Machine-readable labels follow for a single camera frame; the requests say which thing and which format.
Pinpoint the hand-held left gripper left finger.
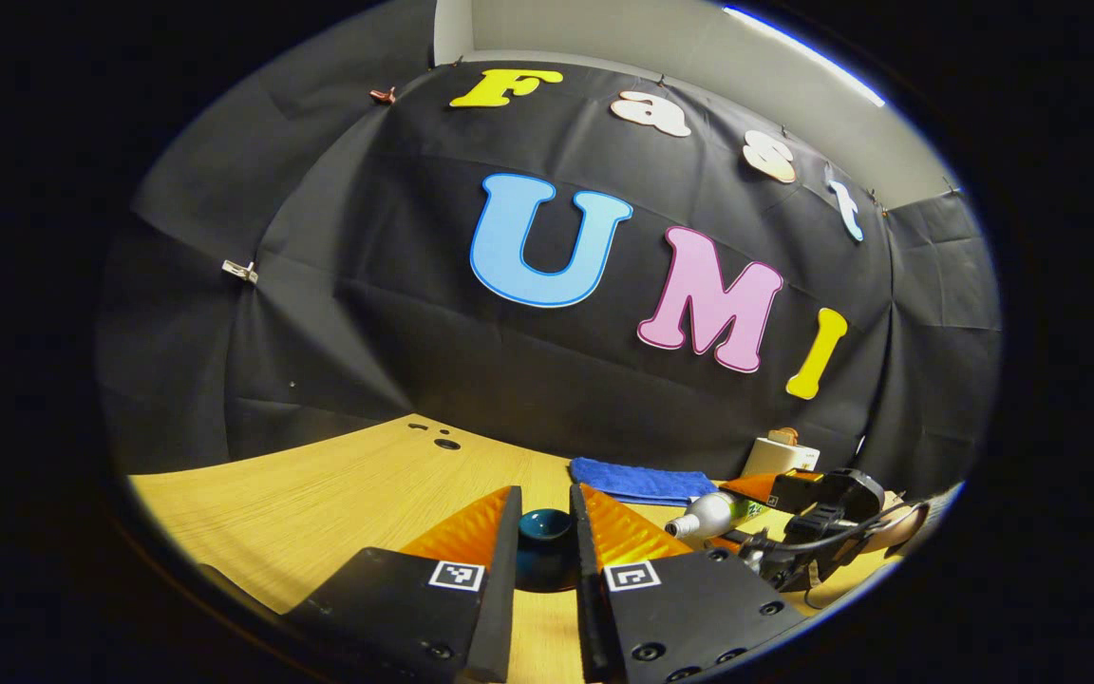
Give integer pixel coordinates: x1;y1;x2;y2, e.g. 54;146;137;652
281;485;523;684

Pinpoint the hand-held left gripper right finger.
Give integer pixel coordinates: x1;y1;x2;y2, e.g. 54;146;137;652
570;482;811;684

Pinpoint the teal teacup lid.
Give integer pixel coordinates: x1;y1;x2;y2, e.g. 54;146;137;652
517;508;578;593

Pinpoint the silver green-label water bottle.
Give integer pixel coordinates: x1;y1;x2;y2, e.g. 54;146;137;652
665;489;768;543

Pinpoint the white toaster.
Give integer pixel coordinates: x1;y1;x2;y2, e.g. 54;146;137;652
742;436;821;478

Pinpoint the blue folded towel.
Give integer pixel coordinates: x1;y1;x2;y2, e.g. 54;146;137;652
570;457;720;507

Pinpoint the black backdrop cloth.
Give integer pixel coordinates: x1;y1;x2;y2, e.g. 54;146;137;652
96;0;1002;500

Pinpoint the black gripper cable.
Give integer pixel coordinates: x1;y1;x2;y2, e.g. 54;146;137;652
746;499;930;611

